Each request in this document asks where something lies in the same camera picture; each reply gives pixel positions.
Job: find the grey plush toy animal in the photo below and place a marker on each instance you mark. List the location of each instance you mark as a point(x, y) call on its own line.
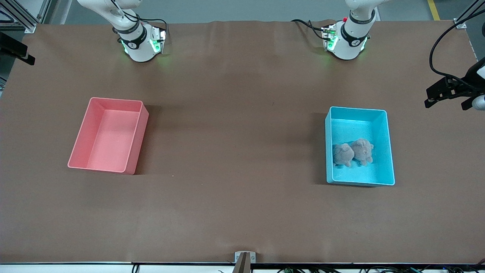
point(342, 154)
point(362, 151)

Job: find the blue plastic box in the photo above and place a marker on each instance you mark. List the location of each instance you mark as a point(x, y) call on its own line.
point(356, 125)

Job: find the pink plastic box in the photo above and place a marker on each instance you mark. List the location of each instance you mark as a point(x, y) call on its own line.
point(110, 148)

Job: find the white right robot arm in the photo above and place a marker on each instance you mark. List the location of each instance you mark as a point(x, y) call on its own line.
point(138, 45)

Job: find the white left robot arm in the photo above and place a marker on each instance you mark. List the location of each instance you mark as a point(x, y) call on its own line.
point(350, 41)

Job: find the brown table cover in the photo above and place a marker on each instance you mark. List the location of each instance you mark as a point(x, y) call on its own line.
point(242, 212)

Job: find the grey metal bracket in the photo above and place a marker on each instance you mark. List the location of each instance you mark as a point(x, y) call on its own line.
point(253, 258)

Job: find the aluminium frame post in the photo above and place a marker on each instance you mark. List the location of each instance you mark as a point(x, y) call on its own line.
point(22, 17)
point(464, 19)

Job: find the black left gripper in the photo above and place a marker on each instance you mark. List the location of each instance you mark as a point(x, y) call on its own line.
point(467, 82)

